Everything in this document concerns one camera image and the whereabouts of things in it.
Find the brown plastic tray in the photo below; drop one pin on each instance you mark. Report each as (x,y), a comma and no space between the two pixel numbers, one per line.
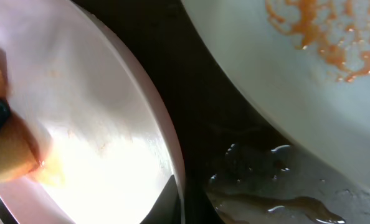
(239,169)

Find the yellow green sponge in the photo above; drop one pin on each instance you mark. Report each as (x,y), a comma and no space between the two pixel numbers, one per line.
(19,151)

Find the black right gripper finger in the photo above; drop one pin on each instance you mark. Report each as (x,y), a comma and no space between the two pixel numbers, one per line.
(167,208)

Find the grey-white plate with sauce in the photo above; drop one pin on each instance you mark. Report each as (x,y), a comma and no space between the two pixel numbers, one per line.
(304,66)

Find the white plate with sauce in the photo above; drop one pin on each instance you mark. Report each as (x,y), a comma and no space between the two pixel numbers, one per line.
(106,140)

